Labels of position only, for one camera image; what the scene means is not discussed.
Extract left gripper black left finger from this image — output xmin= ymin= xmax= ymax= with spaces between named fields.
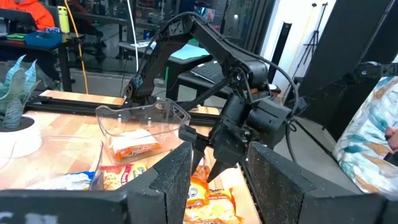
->
xmin=119 ymin=141 xmax=193 ymax=224

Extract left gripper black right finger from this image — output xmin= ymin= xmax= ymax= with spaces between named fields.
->
xmin=248 ymin=141 xmax=388 ymax=224

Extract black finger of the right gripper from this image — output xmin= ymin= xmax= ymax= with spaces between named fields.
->
xmin=206 ymin=159 xmax=238 ymax=184
xmin=178 ymin=124 xmax=210 ymax=175

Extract orange Maruchan chicken ramen pack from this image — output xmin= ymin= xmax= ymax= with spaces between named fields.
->
xmin=183 ymin=187 xmax=244 ymax=224
xmin=109 ymin=128 xmax=162 ymax=159
xmin=185 ymin=164 xmax=211 ymax=208

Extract blue Maruchan ramen pack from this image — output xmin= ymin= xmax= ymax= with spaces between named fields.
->
xmin=26 ymin=170 xmax=96 ymax=191

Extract red Maruchan beef ramen pack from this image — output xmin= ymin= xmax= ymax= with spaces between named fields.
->
xmin=99 ymin=162 xmax=149 ymax=191

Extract black laptop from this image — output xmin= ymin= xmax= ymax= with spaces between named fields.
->
xmin=0 ymin=8 xmax=38 ymax=29
xmin=189 ymin=60 xmax=226 ymax=85

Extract clear plastic bin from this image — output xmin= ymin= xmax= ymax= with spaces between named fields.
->
xmin=0 ymin=134 xmax=104 ymax=191
xmin=95 ymin=98 xmax=192 ymax=165

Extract teal paper sheet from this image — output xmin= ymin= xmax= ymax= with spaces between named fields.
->
xmin=170 ymin=43 xmax=211 ymax=60

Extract person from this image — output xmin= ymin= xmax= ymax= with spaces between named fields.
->
xmin=331 ymin=76 xmax=398 ymax=200
xmin=0 ymin=0 xmax=56 ymax=31

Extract tall black bar speaker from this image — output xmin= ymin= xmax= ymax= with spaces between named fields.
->
xmin=267 ymin=21 xmax=293 ymax=85

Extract black tripod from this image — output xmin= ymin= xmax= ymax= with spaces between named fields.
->
xmin=292 ymin=2 xmax=329 ymax=82

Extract person's hand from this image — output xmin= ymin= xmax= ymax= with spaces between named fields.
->
xmin=384 ymin=126 xmax=398 ymax=151

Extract large black panel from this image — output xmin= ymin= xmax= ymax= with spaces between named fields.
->
xmin=298 ymin=0 xmax=398 ymax=141

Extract black office desk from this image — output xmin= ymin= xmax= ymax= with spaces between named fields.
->
xmin=0 ymin=37 xmax=77 ymax=93

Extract white round plant pot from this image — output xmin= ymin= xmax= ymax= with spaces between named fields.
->
xmin=0 ymin=116 xmax=44 ymax=159

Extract yellow-green bottle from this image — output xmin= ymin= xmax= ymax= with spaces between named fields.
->
xmin=57 ymin=5 xmax=71 ymax=35

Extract green snake plant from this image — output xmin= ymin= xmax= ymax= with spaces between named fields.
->
xmin=0 ymin=55 xmax=41 ymax=130

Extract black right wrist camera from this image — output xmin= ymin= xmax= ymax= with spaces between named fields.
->
xmin=248 ymin=98 xmax=292 ymax=149

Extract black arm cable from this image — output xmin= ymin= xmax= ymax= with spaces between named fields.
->
xmin=214 ymin=30 xmax=308 ymax=164

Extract black table edge rail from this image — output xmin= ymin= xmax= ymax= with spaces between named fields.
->
xmin=24 ymin=93 xmax=224 ymax=127

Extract white hanging cable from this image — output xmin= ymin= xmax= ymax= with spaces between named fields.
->
xmin=126 ymin=0 xmax=140 ymax=73

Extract yellow hanging cable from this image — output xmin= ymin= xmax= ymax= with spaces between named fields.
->
xmin=63 ymin=0 xmax=90 ymax=94

